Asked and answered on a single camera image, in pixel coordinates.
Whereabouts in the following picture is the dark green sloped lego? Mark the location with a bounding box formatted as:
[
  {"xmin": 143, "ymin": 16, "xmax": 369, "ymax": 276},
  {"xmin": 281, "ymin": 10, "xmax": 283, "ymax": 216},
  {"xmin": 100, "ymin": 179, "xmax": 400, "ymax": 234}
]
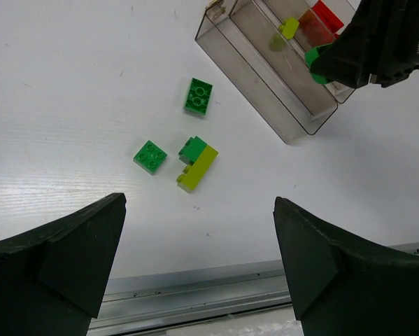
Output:
[{"xmin": 178, "ymin": 136, "xmax": 207, "ymax": 165}]

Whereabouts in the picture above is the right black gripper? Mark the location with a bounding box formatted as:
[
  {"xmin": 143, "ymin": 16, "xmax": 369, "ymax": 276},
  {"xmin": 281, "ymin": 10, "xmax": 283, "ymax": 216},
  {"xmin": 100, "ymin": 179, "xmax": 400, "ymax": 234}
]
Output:
[{"xmin": 316, "ymin": 1, "xmax": 419, "ymax": 88}]

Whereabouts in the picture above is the small lime lego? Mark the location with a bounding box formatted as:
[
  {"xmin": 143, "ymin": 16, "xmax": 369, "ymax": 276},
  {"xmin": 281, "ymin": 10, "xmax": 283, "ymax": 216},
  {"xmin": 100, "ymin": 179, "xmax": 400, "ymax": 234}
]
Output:
[{"xmin": 278, "ymin": 17, "xmax": 299, "ymax": 40}]

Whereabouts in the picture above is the aluminium frame rail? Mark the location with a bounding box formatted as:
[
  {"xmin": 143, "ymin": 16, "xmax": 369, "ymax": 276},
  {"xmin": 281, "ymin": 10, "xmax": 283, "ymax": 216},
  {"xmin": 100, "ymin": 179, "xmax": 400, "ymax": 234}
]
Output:
[{"xmin": 86, "ymin": 241, "xmax": 419, "ymax": 332}]

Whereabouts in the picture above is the green lego two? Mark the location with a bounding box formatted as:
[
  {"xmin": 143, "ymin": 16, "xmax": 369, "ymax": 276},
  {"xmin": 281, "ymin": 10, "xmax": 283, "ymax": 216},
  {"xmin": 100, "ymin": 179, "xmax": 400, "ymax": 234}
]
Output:
[{"xmin": 184, "ymin": 78, "xmax": 213, "ymax": 116}]

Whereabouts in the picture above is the clear right container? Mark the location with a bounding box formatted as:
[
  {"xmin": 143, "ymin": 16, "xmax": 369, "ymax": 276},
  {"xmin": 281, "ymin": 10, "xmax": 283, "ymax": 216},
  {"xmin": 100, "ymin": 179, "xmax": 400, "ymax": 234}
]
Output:
[{"xmin": 299, "ymin": 0, "xmax": 355, "ymax": 40}]

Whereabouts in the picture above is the red lego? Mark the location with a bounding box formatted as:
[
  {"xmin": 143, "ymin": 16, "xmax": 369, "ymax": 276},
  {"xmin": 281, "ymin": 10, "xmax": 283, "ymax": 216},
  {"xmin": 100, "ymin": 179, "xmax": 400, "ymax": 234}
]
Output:
[{"xmin": 299, "ymin": 1, "xmax": 344, "ymax": 47}]

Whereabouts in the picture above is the small green square lego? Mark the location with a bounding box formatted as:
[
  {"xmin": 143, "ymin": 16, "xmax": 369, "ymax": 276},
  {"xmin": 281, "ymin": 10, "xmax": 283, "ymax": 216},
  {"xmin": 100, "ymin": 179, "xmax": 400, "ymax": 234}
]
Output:
[{"xmin": 133, "ymin": 140, "xmax": 168, "ymax": 175}]

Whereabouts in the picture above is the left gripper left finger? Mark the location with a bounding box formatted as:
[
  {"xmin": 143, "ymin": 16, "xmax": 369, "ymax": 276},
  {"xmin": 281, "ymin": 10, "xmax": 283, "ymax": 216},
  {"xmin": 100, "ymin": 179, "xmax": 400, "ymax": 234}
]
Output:
[{"xmin": 0, "ymin": 193, "xmax": 126, "ymax": 335}]

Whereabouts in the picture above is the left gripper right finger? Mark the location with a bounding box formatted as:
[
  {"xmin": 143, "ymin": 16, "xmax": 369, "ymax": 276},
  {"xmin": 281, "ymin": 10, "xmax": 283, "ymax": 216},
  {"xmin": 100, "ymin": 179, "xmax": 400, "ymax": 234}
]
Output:
[{"xmin": 274, "ymin": 197, "xmax": 419, "ymax": 335}]

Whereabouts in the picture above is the clear left container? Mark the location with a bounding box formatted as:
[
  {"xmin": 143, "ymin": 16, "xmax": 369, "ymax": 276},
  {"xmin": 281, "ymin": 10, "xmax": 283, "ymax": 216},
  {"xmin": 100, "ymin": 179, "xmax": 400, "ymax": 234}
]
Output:
[{"xmin": 195, "ymin": 1, "xmax": 339, "ymax": 144}]

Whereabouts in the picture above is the lime lego block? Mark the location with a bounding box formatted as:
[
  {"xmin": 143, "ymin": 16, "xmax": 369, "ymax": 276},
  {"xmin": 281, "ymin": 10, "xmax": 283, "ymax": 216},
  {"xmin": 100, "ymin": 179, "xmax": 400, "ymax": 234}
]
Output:
[{"xmin": 176, "ymin": 146, "xmax": 218, "ymax": 193}]

